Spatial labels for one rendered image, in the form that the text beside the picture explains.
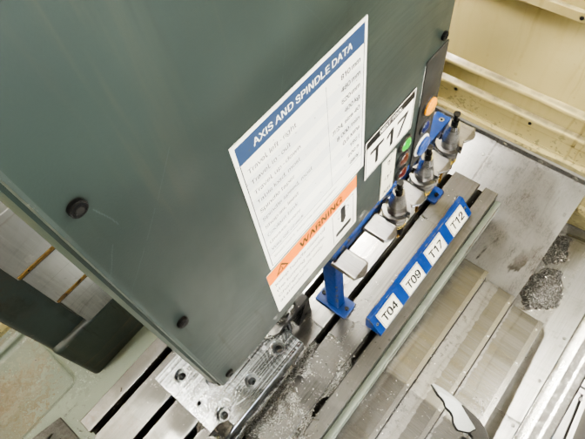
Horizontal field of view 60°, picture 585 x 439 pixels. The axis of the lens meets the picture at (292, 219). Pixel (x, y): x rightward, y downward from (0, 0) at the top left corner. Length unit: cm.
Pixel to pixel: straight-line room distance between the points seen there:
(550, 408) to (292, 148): 120
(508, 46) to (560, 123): 27
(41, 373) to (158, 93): 171
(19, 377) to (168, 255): 164
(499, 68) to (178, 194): 134
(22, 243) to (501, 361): 126
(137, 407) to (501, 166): 128
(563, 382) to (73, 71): 143
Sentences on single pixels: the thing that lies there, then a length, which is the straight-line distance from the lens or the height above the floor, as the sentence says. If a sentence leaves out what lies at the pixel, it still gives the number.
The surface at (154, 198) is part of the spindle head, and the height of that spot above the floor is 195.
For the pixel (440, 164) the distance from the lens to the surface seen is 123.
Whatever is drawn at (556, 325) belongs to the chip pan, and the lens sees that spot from 173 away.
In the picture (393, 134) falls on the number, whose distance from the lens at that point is 61.
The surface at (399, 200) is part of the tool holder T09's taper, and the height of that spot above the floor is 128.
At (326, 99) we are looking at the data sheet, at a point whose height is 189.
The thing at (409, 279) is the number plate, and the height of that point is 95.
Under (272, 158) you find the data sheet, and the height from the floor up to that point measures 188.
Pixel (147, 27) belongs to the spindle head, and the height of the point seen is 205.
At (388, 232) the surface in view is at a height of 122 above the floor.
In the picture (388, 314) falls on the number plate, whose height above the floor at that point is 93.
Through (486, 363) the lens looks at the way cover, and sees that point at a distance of 157.
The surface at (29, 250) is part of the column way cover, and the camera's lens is 123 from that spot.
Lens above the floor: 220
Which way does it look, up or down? 60 degrees down
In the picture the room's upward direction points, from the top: 12 degrees counter-clockwise
